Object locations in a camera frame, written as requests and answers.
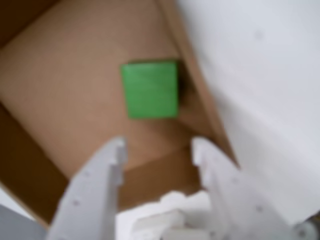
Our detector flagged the brown cardboard box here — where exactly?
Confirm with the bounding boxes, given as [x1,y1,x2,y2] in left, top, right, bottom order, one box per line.
[0,0,242,228]

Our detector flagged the green cube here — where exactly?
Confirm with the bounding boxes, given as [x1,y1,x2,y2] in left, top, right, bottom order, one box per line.
[120,58,180,120]

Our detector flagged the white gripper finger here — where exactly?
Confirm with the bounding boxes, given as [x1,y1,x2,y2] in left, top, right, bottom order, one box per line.
[46,136,127,240]
[191,136,298,240]

